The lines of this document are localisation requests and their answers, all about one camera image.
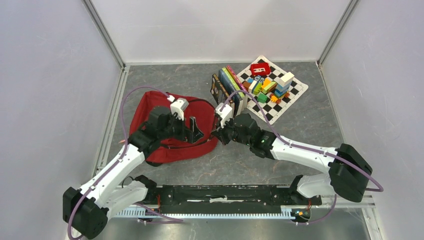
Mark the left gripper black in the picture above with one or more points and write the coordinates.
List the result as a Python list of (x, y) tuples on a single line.
[(185, 134)]

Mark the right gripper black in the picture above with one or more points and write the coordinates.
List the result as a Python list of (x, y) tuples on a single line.
[(221, 134)]

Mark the red backpack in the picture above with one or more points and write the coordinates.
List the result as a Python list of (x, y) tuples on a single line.
[(150, 118)]

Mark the black book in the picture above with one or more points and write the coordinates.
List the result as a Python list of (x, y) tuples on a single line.
[(218, 91)]

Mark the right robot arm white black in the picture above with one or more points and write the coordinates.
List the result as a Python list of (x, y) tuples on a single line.
[(342, 170)]

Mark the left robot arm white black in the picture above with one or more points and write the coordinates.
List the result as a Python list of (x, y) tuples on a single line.
[(87, 209)]

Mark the blue book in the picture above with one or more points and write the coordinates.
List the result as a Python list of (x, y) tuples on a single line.
[(238, 106)]

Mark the green book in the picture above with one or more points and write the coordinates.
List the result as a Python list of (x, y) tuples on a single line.
[(230, 85)]

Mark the pink book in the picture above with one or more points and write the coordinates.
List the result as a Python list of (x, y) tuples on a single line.
[(235, 78)]

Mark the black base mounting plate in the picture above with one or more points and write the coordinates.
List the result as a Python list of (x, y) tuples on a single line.
[(225, 199)]

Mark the orange toy block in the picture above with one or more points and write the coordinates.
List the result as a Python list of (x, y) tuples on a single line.
[(274, 99)]

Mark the yellow green toy block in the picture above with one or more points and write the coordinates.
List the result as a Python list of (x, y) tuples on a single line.
[(268, 86)]

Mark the checkered play mat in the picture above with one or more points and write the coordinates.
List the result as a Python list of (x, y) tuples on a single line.
[(270, 110)]

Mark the red toy block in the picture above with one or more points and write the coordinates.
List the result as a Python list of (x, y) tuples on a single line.
[(260, 69)]

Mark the white blue block tower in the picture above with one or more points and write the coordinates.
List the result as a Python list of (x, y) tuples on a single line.
[(283, 84)]

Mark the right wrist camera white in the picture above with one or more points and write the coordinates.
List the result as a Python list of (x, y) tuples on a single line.
[(224, 113)]

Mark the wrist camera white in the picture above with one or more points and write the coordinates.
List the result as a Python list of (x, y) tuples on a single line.
[(178, 106), (224, 113)]

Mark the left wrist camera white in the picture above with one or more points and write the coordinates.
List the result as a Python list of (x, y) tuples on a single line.
[(178, 106)]

